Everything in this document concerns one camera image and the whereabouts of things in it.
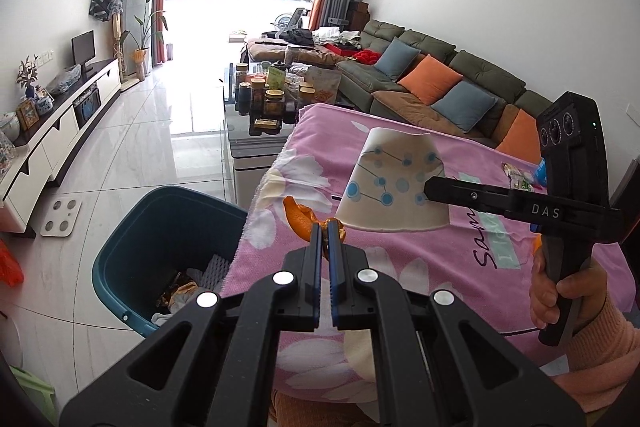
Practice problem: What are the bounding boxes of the grey-green sofa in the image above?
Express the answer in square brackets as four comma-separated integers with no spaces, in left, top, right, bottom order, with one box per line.
[245,19,556,152]

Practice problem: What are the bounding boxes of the white floor fan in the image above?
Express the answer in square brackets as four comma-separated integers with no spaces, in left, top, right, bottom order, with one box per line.
[275,7,311,30]

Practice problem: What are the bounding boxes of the white bathroom scale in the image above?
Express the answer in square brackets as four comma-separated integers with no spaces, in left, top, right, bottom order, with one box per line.
[40,198,82,238]

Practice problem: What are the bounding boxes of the brown wrapper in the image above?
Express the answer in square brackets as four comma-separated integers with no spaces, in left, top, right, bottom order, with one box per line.
[160,282,201,308]

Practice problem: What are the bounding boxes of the bluish plastic bag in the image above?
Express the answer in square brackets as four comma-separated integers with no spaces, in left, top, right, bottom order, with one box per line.
[47,64,82,95]

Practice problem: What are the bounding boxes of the blue-grey cushion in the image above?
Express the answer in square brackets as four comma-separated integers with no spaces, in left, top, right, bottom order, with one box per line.
[372,38,422,82]
[431,81,506,134]

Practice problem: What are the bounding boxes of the light green plastic stool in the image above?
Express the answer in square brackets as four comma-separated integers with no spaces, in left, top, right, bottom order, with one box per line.
[10,364,56,427]

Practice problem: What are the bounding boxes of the tall leafy potted plant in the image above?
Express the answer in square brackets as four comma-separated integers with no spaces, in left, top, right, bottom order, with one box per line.
[120,0,168,80]

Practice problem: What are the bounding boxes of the person's right hand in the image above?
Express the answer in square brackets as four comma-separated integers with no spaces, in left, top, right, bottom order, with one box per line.
[530,251,608,335]

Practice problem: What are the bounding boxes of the brown snack bag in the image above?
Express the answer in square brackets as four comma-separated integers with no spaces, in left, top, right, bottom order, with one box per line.
[300,69,343,105]

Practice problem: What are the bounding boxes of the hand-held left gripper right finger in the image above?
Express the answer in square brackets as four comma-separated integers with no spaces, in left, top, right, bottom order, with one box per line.
[327,219,586,427]

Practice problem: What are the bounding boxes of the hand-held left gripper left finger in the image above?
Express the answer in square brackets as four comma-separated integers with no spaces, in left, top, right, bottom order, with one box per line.
[59,223,325,427]

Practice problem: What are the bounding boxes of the person's right forearm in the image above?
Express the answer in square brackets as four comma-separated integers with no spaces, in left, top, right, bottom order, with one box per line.
[545,292,640,415]

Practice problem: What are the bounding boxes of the black monitor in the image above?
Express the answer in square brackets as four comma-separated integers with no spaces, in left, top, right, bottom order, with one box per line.
[71,30,97,72]

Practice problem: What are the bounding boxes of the blue vase with plant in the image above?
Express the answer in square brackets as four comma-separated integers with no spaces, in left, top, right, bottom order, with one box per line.
[16,54,41,100]

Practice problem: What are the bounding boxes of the white and black TV cabinet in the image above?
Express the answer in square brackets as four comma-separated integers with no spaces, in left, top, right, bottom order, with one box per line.
[0,57,122,235]

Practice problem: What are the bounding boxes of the cloth-covered standing fan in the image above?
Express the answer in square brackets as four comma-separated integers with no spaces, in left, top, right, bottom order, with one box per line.
[90,0,141,90]

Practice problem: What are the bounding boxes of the cluster of glass jars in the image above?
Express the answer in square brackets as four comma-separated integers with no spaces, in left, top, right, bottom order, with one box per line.
[235,62,288,115]

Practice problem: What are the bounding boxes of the framed picture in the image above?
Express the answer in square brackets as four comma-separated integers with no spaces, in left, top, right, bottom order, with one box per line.
[16,99,41,130]

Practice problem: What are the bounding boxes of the blue dotted paper cup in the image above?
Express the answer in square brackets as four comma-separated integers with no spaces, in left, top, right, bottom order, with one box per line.
[335,127,451,233]

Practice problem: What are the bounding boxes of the black clothes pile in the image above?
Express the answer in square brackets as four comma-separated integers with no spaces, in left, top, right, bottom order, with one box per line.
[277,29,316,46]

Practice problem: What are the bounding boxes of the green and white wrapper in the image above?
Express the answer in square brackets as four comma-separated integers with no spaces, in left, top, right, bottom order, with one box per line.
[501,162,538,192]

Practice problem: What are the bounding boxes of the white clothes pile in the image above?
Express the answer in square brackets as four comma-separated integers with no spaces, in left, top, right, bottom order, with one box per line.
[320,26,362,45]

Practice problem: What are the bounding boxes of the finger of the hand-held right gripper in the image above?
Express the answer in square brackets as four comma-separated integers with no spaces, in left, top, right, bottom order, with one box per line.
[424,176,511,219]

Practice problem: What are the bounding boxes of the pink floral towel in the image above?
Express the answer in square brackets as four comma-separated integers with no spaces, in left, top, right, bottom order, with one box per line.
[220,103,631,423]

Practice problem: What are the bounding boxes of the orange plastic bag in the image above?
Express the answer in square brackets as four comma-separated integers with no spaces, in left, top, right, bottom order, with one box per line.
[0,239,25,288]

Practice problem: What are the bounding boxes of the white ceramic jar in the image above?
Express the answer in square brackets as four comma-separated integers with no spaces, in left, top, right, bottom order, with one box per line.
[0,112,21,142]

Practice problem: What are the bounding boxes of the teal plastic bin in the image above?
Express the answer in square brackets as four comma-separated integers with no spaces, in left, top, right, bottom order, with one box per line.
[92,185,249,339]

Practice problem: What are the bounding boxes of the black glass coffee table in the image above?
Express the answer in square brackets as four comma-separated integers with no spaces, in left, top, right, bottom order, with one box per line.
[220,62,301,208]

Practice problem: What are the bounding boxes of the orange cushion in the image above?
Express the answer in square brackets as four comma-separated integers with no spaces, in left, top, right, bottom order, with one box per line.
[495,109,543,165]
[397,54,465,105]

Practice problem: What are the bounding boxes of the brown sofa throw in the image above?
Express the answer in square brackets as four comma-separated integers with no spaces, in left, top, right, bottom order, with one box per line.
[371,89,501,142]

